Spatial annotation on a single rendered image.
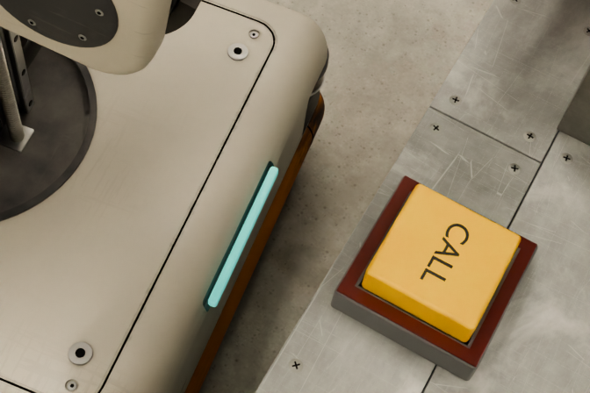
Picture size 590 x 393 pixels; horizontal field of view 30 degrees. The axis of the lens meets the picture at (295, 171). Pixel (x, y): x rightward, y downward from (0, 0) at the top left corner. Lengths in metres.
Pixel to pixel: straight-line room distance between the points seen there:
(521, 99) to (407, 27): 1.04
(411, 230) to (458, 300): 0.04
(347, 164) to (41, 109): 0.48
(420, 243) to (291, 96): 0.74
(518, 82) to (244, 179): 0.59
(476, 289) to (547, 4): 0.22
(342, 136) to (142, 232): 0.48
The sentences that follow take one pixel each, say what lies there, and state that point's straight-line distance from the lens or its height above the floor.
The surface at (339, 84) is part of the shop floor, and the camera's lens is 1.61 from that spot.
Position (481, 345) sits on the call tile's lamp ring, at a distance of 0.56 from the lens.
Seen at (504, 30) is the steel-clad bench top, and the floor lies 0.80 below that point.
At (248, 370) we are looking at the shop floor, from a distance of 1.41.
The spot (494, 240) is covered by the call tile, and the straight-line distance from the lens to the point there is 0.56.
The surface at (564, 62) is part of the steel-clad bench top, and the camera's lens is 0.68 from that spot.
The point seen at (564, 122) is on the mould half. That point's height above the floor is 0.81.
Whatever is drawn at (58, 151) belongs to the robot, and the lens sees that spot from 1.23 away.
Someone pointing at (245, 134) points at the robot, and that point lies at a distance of 1.23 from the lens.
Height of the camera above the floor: 1.33
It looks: 60 degrees down
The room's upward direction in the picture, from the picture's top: 10 degrees clockwise
